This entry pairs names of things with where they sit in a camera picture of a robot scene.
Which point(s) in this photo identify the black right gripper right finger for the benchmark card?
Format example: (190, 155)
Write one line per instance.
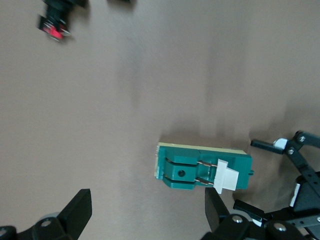
(217, 220)

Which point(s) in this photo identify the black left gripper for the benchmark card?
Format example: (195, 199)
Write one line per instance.
(308, 195)

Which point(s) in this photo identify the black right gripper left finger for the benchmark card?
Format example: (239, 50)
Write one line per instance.
(72, 215)

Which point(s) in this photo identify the black square button red terminals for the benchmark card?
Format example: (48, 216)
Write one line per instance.
(53, 27)

